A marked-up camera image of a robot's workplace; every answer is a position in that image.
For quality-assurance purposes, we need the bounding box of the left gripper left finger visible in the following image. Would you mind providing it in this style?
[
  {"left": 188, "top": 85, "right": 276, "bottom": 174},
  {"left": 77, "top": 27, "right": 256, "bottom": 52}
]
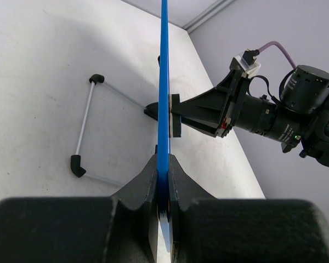
[{"left": 0, "top": 156, "right": 158, "bottom": 262}]

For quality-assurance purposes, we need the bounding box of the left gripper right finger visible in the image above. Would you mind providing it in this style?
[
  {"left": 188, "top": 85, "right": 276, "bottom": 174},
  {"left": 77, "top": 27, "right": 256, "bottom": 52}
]
[{"left": 168, "top": 156, "right": 329, "bottom": 262}]

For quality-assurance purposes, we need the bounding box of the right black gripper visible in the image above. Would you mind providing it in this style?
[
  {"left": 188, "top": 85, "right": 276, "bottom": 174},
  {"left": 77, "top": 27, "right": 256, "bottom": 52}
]
[{"left": 171, "top": 59, "right": 249, "bottom": 138}]

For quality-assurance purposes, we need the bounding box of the blue framed whiteboard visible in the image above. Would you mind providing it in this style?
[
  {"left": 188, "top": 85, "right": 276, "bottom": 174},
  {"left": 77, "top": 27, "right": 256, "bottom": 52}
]
[{"left": 157, "top": 1, "right": 171, "bottom": 262}]

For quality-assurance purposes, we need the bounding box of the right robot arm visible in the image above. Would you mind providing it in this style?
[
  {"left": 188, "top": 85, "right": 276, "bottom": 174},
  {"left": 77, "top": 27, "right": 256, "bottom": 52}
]
[{"left": 171, "top": 65, "right": 329, "bottom": 167}]

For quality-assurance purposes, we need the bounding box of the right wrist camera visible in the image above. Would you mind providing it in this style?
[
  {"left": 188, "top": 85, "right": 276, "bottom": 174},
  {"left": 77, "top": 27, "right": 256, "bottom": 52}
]
[{"left": 232, "top": 49, "right": 261, "bottom": 79}]

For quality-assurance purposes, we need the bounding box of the whiteboard wire stand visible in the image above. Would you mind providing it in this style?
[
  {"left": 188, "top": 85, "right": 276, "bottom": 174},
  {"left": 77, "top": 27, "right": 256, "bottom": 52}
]
[{"left": 70, "top": 73, "right": 161, "bottom": 187}]

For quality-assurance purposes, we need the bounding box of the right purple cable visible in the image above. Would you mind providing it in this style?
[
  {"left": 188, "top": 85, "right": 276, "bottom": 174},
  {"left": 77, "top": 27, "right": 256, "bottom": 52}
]
[{"left": 256, "top": 40, "right": 329, "bottom": 117}]

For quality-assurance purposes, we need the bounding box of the right aluminium frame post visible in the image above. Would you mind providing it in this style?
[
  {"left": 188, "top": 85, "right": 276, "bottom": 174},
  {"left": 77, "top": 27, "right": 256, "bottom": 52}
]
[{"left": 182, "top": 0, "right": 235, "bottom": 34}]

